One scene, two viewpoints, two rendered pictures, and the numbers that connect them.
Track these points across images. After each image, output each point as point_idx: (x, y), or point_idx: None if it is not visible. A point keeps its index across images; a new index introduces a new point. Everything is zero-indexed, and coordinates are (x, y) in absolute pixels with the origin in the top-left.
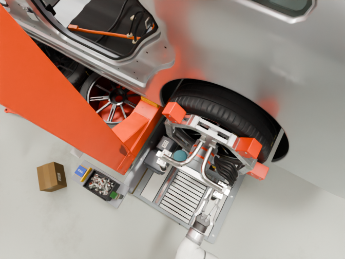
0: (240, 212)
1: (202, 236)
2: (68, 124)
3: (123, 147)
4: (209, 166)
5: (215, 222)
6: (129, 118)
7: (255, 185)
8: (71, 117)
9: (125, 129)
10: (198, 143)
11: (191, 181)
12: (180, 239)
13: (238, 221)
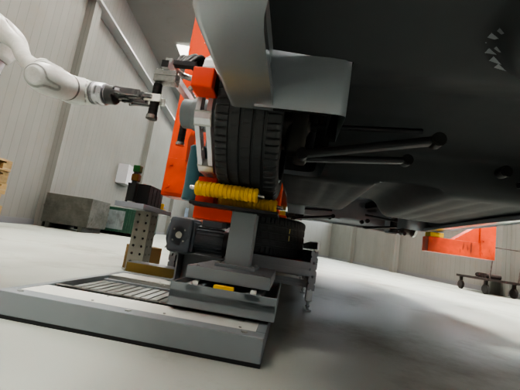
0: (70, 347)
1: (101, 83)
2: (198, 46)
3: (194, 141)
4: (195, 104)
5: (118, 86)
6: None
7: (172, 373)
8: (201, 46)
9: None
10: None
11: (159, 296)
12: None
13: (37, 344)
